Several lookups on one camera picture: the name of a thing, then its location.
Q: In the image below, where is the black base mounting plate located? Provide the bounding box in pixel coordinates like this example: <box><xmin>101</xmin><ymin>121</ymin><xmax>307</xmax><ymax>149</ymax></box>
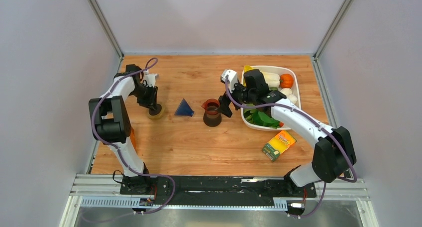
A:
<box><xmin>118</xmin><ymin>176</ymin><xmax>317</xmax><ymax>207</ymax></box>

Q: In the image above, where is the wooden dripper holder ring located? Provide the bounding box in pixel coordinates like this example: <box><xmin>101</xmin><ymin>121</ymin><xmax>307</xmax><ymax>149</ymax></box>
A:
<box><xmin>146</xmin><ymin>104</ymin><xmax>166</xmax><ymax>120</ymax></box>

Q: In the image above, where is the purple cable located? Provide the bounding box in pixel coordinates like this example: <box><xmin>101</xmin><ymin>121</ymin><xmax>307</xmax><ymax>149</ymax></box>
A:
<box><xmin>90</xmin><ymin>57</ymin><xmax>177</xmax><ymax>216</ymax></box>
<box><xmin>224</xmin><ymin>74</ymin><xmax>359</xmax><ymax>219</ymax></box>

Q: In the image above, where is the aluminium frame rail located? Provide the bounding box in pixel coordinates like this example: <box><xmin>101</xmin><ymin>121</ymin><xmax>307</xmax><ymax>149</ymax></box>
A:
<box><xmin>60</xmin><ymin>174</ymin><xmax>378</xmax><ymax>227</ymax></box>

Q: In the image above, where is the white rectangular tray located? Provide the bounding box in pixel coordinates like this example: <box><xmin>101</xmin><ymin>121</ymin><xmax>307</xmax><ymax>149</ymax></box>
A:
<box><xmin>241</xmin><ymin>65</ymin><xmax>302</xmax><ymax>131</ymax></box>

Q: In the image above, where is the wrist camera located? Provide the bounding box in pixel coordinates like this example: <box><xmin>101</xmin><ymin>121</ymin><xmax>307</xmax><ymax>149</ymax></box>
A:
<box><xmin>141</xmin><ymin>73</ymin><xmax>159</xmax><ymax>88</ymax></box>
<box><xmin>220</xmin><ymin>69</ymin><xmax>239</xmax><ymax>93</ymax></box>

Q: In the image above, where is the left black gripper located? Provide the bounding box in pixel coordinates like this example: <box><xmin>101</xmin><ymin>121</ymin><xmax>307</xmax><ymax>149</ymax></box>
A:
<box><xmin>130</xmin><ymin>85</ymin><xmax>158</xmax><ymax>111</ymax></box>

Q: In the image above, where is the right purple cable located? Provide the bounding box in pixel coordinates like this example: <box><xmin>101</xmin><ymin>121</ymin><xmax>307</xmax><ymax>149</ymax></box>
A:
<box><xmin>224</xmin><ymin>74</ymin><xmax>359</xmax><ymax>219</ymax></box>

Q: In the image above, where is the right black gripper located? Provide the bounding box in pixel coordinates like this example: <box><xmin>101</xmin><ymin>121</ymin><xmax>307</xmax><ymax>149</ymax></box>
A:
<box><xmin>216</xmin><ymin>79</ymin><xmax>256</xmax><ymax>117</ymax></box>

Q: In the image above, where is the brown glass coffee carafe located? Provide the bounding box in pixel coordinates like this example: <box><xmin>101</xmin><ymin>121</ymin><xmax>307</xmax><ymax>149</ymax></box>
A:
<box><xmin>201</xmin><ymin>99</ymin><xmax>222</xmax><ymax>127</ymax></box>

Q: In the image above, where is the small orange pumpkin toy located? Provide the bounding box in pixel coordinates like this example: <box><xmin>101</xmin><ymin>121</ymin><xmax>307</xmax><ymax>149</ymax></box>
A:
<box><xmin>280</xmin><ymin>74</ymin><xmax>294</xmax><ymax>88</ymax></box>

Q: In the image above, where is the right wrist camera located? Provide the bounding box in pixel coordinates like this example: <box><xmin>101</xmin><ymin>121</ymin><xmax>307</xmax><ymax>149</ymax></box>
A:
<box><xmin>220</xmin><ymin>69</ymin><xmax>239</xmax><ymax>93</ymax></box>

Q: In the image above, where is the blue glass cone dripper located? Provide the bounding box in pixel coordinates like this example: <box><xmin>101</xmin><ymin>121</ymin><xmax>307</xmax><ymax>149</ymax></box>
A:
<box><xmin>175</xmin><ymin>99</ymin><xmax>195</xmax><ymax>117</ymax></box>

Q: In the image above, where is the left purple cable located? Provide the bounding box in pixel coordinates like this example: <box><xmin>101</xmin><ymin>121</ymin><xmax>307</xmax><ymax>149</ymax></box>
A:
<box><xmin>90</xmin><ymin>57</ymin><xmax>177</xmax><ymax>216</ymax></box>

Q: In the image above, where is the yellow green juice box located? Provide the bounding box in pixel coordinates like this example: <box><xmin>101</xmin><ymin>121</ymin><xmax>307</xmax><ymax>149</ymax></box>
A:
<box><xmin>262</xmin><ymin>130</ymin><xmax>297</xmax><ymax>162</ymax></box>

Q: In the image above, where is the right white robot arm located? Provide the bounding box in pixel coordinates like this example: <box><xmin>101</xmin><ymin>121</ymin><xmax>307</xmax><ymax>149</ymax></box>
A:
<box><xmin>219</xmin><ymin>69</ymin><xmax>357</xmax><ymax>196</ymax></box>

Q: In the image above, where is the green bok choy toy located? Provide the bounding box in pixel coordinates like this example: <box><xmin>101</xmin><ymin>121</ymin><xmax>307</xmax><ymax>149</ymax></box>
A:
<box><xmin>280</xmin><ymin>88</ymin><xmax>293</xmax><ymax>96</ymax></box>
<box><xmin>244</xmin><ymin>109</ymin><xmax>280</xmax><ymax>129</ymax></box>

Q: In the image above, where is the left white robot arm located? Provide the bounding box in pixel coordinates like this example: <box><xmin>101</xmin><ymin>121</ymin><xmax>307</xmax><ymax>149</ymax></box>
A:
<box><xmin>88</xmin><ymin>58</ymin><xmax>164</xmax><ymax>194</ymax></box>

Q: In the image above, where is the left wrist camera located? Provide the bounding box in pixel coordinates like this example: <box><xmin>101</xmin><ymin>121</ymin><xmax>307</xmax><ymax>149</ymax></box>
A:
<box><xmin>141</xmin><ymin>73</ymin><xmax>159</xmax><ymax>88</ymax></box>

